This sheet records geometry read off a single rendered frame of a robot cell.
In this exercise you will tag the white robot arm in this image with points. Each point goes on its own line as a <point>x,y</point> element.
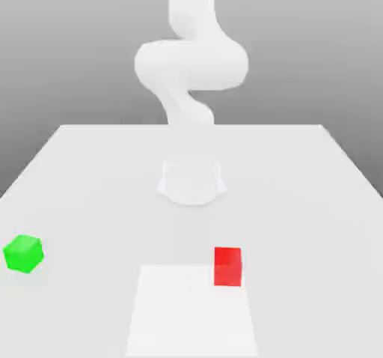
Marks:
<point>191,64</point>

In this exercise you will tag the small red cube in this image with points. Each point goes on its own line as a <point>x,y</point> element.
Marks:
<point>227,266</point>

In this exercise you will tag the small green cube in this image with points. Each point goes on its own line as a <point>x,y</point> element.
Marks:
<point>23,253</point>

